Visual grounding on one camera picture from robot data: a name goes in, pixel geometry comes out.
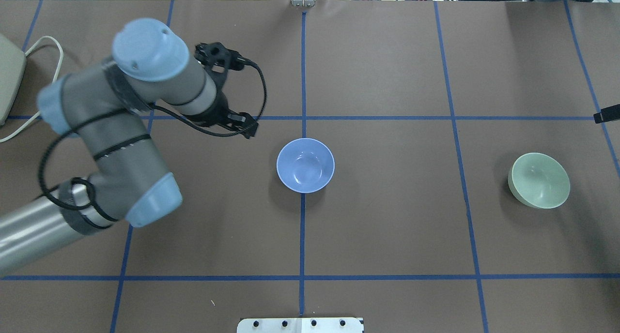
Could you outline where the cream toaster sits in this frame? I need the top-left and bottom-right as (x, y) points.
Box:
(0, 34), (26, 126)

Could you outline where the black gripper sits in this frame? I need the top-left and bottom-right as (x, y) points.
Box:
(186, 92), (258, 139)

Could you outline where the blue bowl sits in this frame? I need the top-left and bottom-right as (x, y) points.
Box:
(276, 137), (335, 194)

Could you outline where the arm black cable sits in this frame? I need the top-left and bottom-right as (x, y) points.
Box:
(38, 60), (268, 212)

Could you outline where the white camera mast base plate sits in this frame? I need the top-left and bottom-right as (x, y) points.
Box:
(236, 317), (365, 333)

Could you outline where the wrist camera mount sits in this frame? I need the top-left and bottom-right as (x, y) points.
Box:
(593, 104), (620, 124)
(193, 42), (247, 90)

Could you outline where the green bowl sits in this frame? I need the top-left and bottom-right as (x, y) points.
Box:
(507, 152), (571, 209)

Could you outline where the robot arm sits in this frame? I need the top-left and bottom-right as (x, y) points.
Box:
(0, 18), (266, 276)

